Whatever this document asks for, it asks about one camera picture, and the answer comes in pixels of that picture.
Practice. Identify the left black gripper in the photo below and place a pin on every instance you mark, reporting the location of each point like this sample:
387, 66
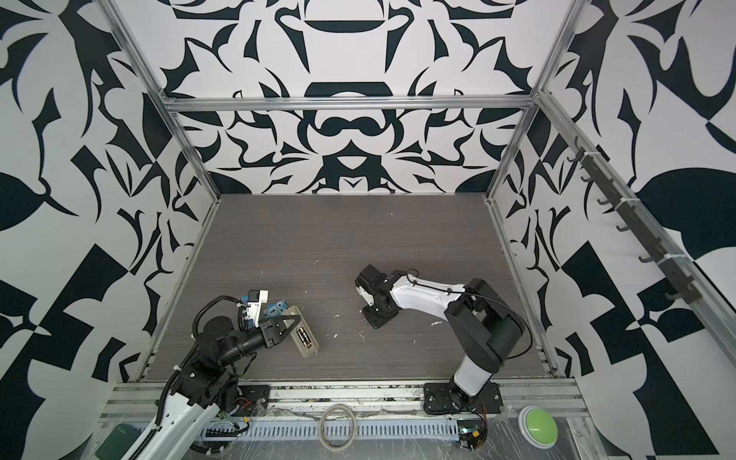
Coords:
268, 334

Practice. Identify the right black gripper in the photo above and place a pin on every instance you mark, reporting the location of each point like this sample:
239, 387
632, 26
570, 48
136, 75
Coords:
373, 320

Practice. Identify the white remote control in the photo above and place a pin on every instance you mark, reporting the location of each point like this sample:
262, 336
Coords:
306, 353

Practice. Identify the black AAA battery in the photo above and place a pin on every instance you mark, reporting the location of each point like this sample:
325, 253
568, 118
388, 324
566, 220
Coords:
304, 338

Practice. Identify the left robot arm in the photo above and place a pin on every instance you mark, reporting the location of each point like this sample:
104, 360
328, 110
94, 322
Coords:
205, 384

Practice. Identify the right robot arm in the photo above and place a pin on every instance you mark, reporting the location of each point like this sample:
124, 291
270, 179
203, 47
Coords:
487, 329

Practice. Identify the blue toy block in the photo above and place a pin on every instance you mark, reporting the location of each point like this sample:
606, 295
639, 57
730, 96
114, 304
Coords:
276, 309

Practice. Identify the small electronics board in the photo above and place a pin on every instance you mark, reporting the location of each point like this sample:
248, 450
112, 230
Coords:
472, 435

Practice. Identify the dark green pad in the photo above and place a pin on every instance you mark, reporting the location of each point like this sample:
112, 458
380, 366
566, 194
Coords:
119, 441

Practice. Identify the green push button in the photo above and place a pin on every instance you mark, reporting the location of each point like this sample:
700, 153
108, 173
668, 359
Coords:
538, 427

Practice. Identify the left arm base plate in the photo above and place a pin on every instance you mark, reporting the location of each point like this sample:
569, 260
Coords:
248, 400

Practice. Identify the slotted cable duct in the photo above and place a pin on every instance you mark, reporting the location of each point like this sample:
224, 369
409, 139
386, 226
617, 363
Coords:
336, 430

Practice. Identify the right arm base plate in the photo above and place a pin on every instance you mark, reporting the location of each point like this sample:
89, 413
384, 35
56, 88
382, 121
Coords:
448, 399

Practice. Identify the black wall hook rail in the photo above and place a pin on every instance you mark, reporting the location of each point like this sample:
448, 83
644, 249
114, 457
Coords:
640, 222

